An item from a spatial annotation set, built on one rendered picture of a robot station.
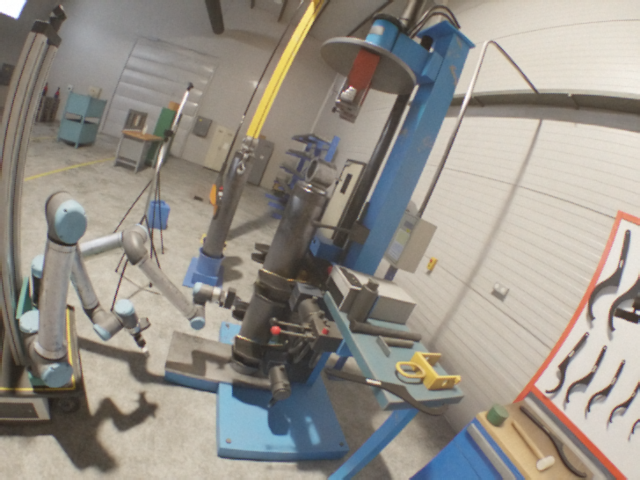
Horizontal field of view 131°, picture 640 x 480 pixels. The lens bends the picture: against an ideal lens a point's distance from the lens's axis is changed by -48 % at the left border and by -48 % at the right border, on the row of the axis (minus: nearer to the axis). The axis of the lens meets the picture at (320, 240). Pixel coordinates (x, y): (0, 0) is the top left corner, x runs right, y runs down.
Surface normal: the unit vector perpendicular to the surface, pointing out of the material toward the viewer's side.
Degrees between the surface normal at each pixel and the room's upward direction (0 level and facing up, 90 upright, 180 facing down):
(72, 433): 0
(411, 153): 90
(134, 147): 90
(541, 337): 90
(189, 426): 0
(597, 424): 90
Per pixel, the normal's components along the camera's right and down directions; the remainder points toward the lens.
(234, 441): 0.39, -0.89
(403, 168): 0.25, 0.34
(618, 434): -0.88, -0.29
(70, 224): 0.91, 0.32
